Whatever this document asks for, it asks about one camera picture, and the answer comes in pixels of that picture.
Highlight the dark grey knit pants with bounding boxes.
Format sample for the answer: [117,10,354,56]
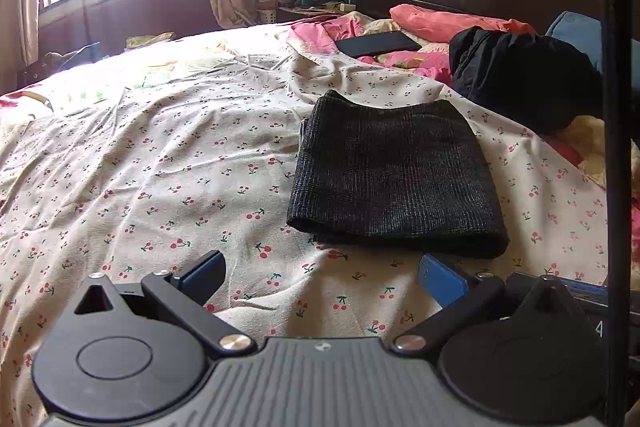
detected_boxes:
[286,90,509,259]

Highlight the cream fleece blanket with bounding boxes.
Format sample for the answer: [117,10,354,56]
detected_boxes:
[555,115,606,187]

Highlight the black smartphone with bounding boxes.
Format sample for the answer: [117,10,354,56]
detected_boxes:
[335,31,421,58]

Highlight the cherry print bed sheet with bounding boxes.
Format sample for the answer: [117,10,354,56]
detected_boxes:
[1,25,608,426]

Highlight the pink pillow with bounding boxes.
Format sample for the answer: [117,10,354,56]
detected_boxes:
[390,4,536,43]

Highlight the blue pillow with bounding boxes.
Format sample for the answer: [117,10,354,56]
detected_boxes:
[546,10,640,88]

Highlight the yellow cloth on bench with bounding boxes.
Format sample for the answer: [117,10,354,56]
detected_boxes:
[125,31,176,50]

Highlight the black cable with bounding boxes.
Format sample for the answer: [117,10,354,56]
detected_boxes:
[598,0,640,427]

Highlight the dark bag by window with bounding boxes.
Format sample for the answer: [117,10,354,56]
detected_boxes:
[17,42,105,88]

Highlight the black jacket on bed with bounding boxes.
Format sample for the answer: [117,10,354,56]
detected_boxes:
[449,26,603,135]

